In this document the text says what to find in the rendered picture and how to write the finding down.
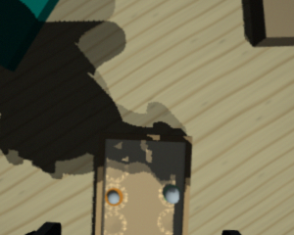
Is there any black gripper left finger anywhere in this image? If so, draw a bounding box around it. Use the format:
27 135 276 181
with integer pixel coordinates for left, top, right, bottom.
25 222 62 235

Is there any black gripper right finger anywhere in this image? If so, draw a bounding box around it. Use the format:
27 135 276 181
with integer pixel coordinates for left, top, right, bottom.
221 230 241 235

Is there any teal flat rectangular block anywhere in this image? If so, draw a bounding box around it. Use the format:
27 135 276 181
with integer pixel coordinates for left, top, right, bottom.
0 0 59 71

